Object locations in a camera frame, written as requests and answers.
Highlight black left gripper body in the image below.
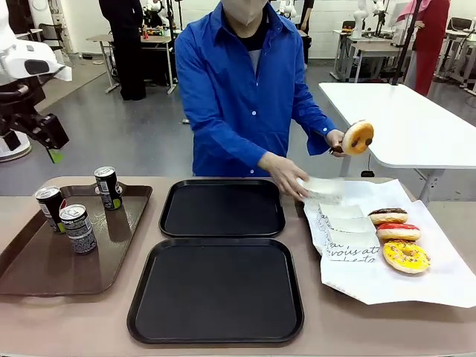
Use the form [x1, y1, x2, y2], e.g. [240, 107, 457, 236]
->
[0, 106, 71, 151]

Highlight black Pepsi can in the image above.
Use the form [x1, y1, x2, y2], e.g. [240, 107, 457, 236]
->
[93, 166, 124, 211]
[59, 203, 97, 256]
[34, 185, 68, 234]

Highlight brown sprinkle topped donut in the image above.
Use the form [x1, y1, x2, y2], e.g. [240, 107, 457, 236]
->
[341, 119, 375, 156]

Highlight chocolate glazed donut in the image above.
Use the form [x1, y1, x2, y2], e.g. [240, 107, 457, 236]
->
[367, 208, 409, 225]

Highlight red glazed donut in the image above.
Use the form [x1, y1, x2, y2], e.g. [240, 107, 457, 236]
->
[376, 222, 422, 242]

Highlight yellow glazed sprinkle donut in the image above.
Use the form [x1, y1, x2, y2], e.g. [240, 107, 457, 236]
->
[382, 239, 431, 275]

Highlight person's left forearm blue sleeve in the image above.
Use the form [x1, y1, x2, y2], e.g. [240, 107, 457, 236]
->
[293, 100, 338, 157]

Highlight person's right forearm blue sleeve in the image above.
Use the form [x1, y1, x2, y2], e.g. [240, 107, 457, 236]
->
[185, 107, 278, 176]

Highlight person's right hand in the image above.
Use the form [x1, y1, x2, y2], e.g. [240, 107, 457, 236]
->
[257, 151, 310, 202]

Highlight person's left hand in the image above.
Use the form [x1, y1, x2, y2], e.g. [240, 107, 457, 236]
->
[324, 129, 349, 158]

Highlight black office chair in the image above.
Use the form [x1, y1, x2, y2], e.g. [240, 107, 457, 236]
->
[36, 22, 66, 53]

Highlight person in black clothes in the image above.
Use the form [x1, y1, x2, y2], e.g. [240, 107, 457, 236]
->
[98, 0, 147, 101]

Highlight brown plastic tray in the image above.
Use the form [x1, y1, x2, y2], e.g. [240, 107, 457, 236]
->
[0, 184, 154, 298]

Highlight grey background work table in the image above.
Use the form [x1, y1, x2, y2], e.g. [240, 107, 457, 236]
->
[86, 33, 179, 94]

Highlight colourful toys on background table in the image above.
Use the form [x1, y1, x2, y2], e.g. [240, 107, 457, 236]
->
[141, 25, 167, 40]

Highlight black square tray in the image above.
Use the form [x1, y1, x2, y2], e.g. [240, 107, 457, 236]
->
[158, 178, 286, 239]
[126, 237, 305, 345]

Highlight person's torso in blue shirt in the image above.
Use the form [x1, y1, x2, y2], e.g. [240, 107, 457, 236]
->
[174, 0, 338, 178]

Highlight slim person in dark clothes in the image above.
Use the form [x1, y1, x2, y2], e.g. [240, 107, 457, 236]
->
[300, 0, 315, 66]

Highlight stack of paper donut sleeves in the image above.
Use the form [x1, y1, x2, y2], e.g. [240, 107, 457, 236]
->
[303, 178, 414, 257]

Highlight white background work table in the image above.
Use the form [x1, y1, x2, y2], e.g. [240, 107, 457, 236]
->
[332, 29, 414, 83]

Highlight white side table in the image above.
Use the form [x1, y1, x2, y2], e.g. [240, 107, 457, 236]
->
[318, 81, 476, 204]

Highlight black vertical pole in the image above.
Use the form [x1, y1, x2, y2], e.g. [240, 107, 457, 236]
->
[392, 0, 425, 86]

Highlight person in red clothes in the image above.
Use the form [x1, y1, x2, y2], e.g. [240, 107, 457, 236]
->
[396, 0, 451, 97]

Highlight white paper sheet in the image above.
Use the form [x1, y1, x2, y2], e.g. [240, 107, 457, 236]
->
[318, 199, 476, 309]

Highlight background desk with monitor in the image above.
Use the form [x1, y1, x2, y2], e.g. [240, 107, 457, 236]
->
[444, 16, 476, 90]

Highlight white round pedestal base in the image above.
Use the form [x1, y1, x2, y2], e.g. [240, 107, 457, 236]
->
[0, 129, 33, 164]

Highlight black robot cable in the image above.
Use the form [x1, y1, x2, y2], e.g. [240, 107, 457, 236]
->
[0, 84, 30, 109]

